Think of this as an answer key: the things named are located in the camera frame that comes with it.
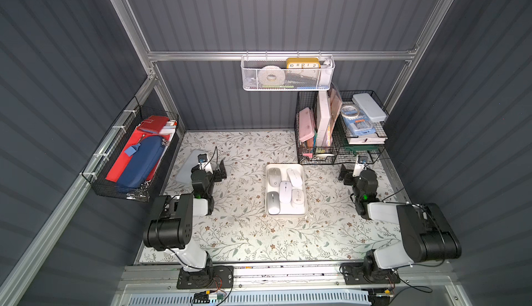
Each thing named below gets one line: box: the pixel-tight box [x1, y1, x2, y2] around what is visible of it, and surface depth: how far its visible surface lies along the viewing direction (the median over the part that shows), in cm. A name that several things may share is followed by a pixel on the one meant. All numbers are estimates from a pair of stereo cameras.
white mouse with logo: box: [290, 188, 305, 208], surface depth 93 cm
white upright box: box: [316, 90, 331, 147], surface depth 98 cm
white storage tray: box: [264, 163, 307, 217], surface depth 95 cm
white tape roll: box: [257, 65, 287, 86], surface depth 87 cm
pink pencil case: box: [298, 107, 316, 143], surface depth 107 cm
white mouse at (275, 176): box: [268, 167, 282, 188], surface depth 100 cm
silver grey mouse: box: [266, 191, 281, 216], surface depth 93 cm
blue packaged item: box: [343, 109, 377, 136], surface depth 93 cm
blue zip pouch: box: [116, 135, 165, 189], surface depth 70 cm
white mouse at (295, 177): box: [286, 167, 303, 188], surface depth 99 cm
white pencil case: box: [351, 92, 388, 123], surface depth 102 cm
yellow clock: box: [286, 57, 321, 70], surface depth 90 cm
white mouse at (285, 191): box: [279, 180, 293, 204], surface depth 95 cm
